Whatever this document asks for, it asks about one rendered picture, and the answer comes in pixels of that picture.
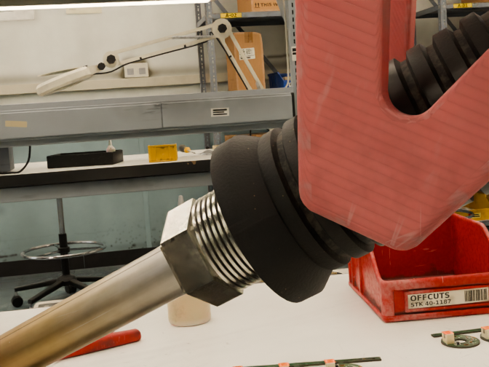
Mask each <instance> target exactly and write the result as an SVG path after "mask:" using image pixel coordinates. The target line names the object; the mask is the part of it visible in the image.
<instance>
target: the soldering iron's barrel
mask: <svg viewBox="0 0 489 367"><path fill-rule="evenodd" d="M261 280H262V279H260V277H259V276H258V275H257V273H256V272H255V271H254V269H253V268H252V267H251V266H250V264H249V263H248V261H247V260H246V258H245V257H244V255H243V254H242V252H241V250H240V249H239V247H238V245H237V244H236V242H235V240H234V238H233V237H232V235H231V233H230V231H229V229H228V227H227V225H226V222H225V220H224V218H223V215H222V213H221V211H220V208H219V205H218V201H217V199H216V196H215V192H214V190H213V191H211V192H210V193H208V194H206V195H204V196H203V197H201V198H199V199H197V200H195V199H194V198H192V199H190V200H189V201H187V202H184V203H183V204H182V205H179V206H178V207H176V208H174V209H173V210H171V211H169V212H168V213H167V218H166V222H165V225H164V231H163V234H162V239H161V243H160V246H159V247H158V248H156V249H154V250H152V251H150V252H149V253H147V254H145V255H143V256H141V257H140V258H138V259H136V260H134V261H132V262H130V263H129V264H127V265H125V266H124V267H122V268H120V269H118V270H116V271H115V272H112V273H111V274H109V275H107V276H105V277H104V278H102V279H100V280H98V281H97V282H95V283H93V284H91V285H89V286H87V287H86V288H84V289H82V290H80V291H79V292H77V293H75V294H73V295H72V296H69V297H68V298H66V299H64V300H62V301H60V302H59V303H57V304H55V305H53V306H52V307H50V308H48V309H46V310H44V311H43V312H41V313H39V314H37V315H35V316H34V317H32V318H30V319H28V320H27V321H25V322H23V323H21V324H20V325H17V326H15V327H14V328H12V329H10V330H8V331H7V332H5V333H3V334H2V335H0V367H47V366H48V365H50V364H52V363H54V362H56V361H58V360H60V359H62V358H64V357H65V356H67V355H70V354H71V353H73V352H75V351H77V350H80V349H81V348H83V347H85V346H87V345H88V344H91V343H93V342H95V341H97V340H98V339H100V338H102V337H104V336H106V335H108V334H110V333H112V332H114V331H116V330H117V329H119V328H121V327H123V326H125V325H127V324H129V323H131V322H133V321H135V320H137V319H138V318H140V317H142V316H144V315H147V314H148V313H150V312H152V311H154V310H155V309H158V308H160V307H162V306H164V305H165V304H168V303H169V302H171V301H173V300H175V299H177V298H179V297H181V296H183V295H185V294H187V295H189V296H192V297H194V298H196V299H199V300H202V301H205V302H207V303H208V304H211V305H214V306H216V307H219V306H220V305H222V304H225V303H226V302H228V301H230V300H232V299H234V298H236V297H238V296H240V295H242V294H243V293H244V289H246V288H248V287H250V286H251V285H254V284H256V283H258V282H259V281H261Z"/></svg>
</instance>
